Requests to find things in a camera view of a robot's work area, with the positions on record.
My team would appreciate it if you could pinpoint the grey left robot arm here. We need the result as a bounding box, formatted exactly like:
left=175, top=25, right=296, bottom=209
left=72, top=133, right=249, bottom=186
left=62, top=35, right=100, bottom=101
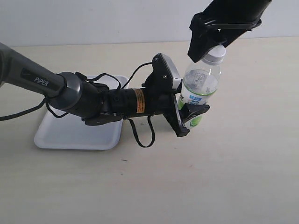
left=0, top=44, right=210, bottom=137

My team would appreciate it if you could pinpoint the white rectangular plastic tray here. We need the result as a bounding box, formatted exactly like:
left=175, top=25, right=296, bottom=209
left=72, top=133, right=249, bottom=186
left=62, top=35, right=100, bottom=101
left=34, top=74, right=129, bottom=151

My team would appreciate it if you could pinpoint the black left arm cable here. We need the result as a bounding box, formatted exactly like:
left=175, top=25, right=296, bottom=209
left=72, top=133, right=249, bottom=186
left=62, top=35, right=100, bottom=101
left=0, top=62, right=156, bottom=148

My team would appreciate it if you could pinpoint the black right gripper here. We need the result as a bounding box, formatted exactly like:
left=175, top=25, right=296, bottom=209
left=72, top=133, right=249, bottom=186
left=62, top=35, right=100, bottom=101
left=188, top=0, right=272, bottom=63

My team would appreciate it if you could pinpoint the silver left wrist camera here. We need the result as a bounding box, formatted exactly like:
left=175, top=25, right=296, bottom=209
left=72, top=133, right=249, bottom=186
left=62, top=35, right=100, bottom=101
left=152, top=53, right=182, bottom=94

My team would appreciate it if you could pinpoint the clear plastic drink bottle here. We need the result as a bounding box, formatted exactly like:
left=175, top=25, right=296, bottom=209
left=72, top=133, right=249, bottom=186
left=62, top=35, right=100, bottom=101
left=177, top=58, right=222, bottom=130

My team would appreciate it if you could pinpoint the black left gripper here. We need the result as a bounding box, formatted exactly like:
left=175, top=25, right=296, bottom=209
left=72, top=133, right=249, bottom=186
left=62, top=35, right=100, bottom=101
left=109, top=71, right=210, bottom=137

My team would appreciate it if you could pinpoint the white bottle cap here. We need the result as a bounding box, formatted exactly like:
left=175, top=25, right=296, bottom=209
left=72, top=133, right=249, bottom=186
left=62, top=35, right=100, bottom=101
left=204, top=44, right=226, bottom=65

